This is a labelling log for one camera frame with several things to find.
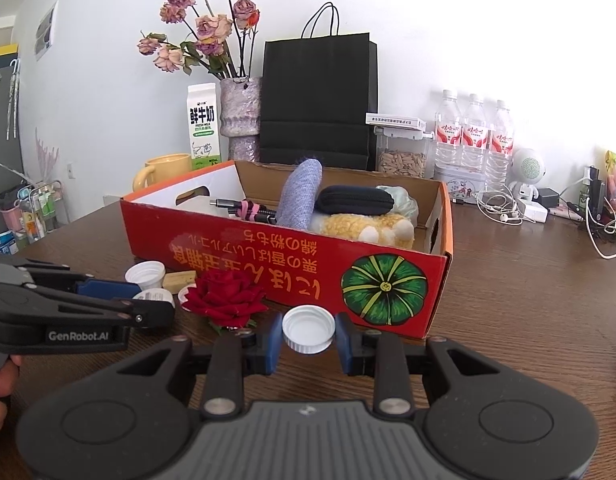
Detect clear jar of seeds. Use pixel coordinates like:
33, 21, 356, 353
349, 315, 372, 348
375, 130, 434, 178

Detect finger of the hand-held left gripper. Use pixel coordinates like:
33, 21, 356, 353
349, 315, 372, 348
0, 257, 145, 302
0, 284, 177, 357

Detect white wired earphones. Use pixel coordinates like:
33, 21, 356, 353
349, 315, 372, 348
475, 190, 524, 223

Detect small green spray bottle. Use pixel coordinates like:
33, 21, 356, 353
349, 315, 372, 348
578, 165, 594, 206

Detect grey refrigerator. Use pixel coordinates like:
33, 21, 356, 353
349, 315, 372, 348
0, 45, 24, 186

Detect red cardboard box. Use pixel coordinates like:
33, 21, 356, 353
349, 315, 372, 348
119, 160, 454, 338

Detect small wooden block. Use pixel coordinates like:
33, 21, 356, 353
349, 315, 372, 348
160, 270, 196, 295

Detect white folded umbrella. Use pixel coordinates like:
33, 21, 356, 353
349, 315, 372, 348
5, 60, 21, 141

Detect small white robot figure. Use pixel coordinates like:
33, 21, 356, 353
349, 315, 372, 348
508, 147, 545, 201

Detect white bottle cap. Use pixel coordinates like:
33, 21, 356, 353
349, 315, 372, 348
282, 306, 336, 356

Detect white charging cable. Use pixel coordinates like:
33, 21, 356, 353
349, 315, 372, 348
583, 210, 616, 261

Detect metal trolley cart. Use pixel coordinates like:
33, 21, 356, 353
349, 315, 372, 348
30, 180, 71, 241

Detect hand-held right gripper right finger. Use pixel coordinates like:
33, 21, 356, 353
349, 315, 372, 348
334, 311, 506, 419

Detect black paper bag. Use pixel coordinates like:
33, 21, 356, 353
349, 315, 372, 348
258, 2, 379, 171

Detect yellow and white plush toy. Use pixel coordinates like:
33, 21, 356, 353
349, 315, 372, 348
310, 212, 415, 248

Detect small white plastic cup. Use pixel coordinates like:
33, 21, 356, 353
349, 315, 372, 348
138, 287, 176, 311

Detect white charger block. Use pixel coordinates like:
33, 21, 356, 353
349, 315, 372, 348
518, 200, 550, 223

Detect dried purple grass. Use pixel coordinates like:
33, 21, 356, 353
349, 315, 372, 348
34, 127, 61, 181

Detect clear water bottle red label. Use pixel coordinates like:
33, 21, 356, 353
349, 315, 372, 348
434, 89, 463, 168
460, 92, 489, 171
485, 100, 515, 176

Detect yellow mug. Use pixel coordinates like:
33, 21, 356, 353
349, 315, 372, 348
133, 154, 194, 192

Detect purple speckled vase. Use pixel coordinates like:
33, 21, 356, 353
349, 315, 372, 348
219, 76, 263, 163

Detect white green milk carton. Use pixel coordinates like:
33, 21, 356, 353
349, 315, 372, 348
188, 82, 222, 171

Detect red rose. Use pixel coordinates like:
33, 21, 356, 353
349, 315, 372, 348
180, 269, 269, 333

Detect printed metal tin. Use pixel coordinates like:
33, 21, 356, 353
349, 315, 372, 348
440, 164, 486, 205

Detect black braided cable pink tie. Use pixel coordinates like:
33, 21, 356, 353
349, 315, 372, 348
210, 198, 279, 226

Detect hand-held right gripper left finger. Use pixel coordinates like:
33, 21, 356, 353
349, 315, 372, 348
113, 311, 285, 419

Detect dark zip pouch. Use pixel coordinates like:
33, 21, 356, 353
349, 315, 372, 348
315, 185, 395, 217

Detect flat white card box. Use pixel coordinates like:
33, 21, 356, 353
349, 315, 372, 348
365, 112, 428, 133

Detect light green crumpled wrapper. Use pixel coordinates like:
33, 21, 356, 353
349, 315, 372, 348
378, 185, 419, 221

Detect pink waste bin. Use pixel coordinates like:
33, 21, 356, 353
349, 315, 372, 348
0, 185, 24, 236

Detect dried pink roses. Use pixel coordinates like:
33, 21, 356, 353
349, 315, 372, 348
138, 0, 261, 80

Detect blue and white box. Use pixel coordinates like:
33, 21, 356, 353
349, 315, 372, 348
0, 230, 29, 256

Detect person's left hand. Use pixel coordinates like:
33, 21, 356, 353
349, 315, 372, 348
0, 354, 22, 402

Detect purple woven drawstring pouch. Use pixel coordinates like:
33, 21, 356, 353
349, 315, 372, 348
277, 158, 323, 231

